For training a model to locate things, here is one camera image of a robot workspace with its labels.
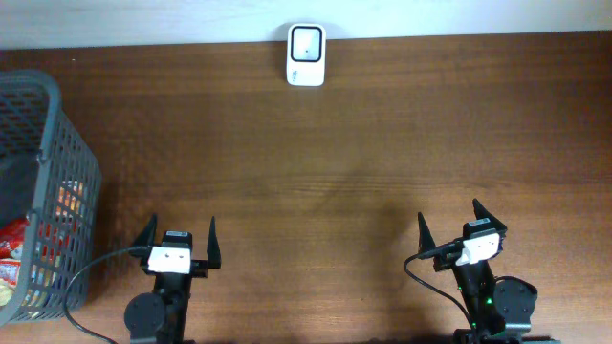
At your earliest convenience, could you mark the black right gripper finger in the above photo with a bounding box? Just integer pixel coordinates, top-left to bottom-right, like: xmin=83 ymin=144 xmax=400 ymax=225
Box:
xmin=418 ymin=212 xmax=436 ymax=253
xmin=472 ymin=199 xmax=507 ymax=235

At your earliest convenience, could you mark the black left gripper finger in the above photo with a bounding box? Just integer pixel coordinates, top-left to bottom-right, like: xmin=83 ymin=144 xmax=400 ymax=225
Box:
xmin=132 ymin=214 xmax=158 ymax=247
xmin=207 ymin=217 xmax=222 ymax=269

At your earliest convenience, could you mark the red snack bag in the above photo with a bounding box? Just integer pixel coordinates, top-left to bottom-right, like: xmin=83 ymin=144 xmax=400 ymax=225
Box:
xmin=0 ymin=217 xmax=30 ymax=260

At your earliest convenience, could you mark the orange small carton box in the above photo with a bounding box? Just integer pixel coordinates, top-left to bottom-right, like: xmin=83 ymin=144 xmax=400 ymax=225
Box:
xmin=55 ymin=180 xmax=87 ymax=217

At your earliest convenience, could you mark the yellow snack bag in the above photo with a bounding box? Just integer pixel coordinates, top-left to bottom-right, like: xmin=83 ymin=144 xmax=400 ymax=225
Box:
xmin=0 ymin=258 xmax=21 ymax=307

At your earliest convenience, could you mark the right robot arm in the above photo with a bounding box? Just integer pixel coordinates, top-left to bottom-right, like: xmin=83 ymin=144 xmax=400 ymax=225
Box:
xmin=404 ymin=199 xmax=555 ymax=344

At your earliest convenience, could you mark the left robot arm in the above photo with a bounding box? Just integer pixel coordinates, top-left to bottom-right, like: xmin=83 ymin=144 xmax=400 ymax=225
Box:
xmin=123 ymin=215 xmax=222 ymax=344

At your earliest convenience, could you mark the white barcode scanner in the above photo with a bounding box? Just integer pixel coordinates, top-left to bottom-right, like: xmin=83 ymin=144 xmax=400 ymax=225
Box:
xmin=286 ymin=23 xmax=327 ymax=87

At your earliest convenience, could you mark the grey plastic mesh basket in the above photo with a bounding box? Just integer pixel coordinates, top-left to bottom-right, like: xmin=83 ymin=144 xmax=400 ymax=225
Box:
xmin=1 ymin=70 xmax=101 ymax=324

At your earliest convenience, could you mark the black left camera cable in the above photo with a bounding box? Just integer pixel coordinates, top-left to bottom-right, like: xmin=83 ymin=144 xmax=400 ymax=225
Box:
xmin=62 ymin=246 xmax=153 ymax=344

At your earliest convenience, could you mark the black camera cable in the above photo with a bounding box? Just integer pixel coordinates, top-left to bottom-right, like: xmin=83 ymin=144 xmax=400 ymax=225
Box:
xmin=403 ymin=241 xmax=479 ymax=338
xmin=62 ymin=246 xmax=153 ymax=344

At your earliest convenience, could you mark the black right camera cable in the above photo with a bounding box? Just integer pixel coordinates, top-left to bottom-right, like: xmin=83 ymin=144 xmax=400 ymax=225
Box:
xmin=403 ymin=241 xmax=479 ymax=338

